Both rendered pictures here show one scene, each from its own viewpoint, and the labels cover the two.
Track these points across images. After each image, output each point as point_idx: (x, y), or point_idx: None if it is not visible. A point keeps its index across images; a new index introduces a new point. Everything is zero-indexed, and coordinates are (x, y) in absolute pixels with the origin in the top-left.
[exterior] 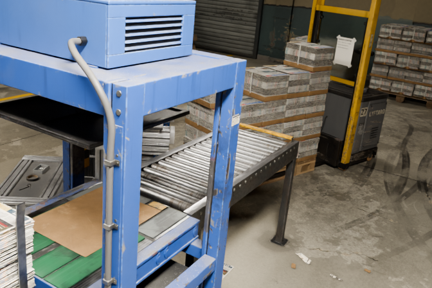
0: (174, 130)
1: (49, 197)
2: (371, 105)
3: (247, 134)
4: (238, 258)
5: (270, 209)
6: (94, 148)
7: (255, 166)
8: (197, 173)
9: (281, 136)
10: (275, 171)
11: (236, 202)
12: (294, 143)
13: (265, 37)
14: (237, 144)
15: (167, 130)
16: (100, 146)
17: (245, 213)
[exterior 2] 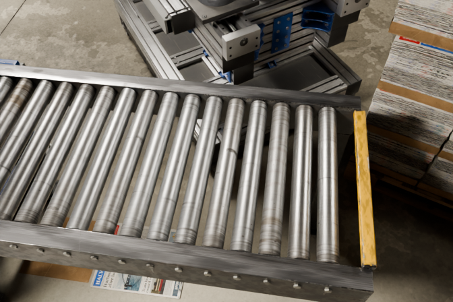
0: (234, 38)
1: (154, 28)
2: None
3: (305, 152)
4: (207, 296)
5: (415, 292)
6: None
7: (92, 238)
8: (3, 150)
9: (359, 230)
10: (199, 283)
11: (387, 222)
12: (338, 284)
13: None
14: (221, 156)
15: (241, 28)
16: None
17: (357, 252)
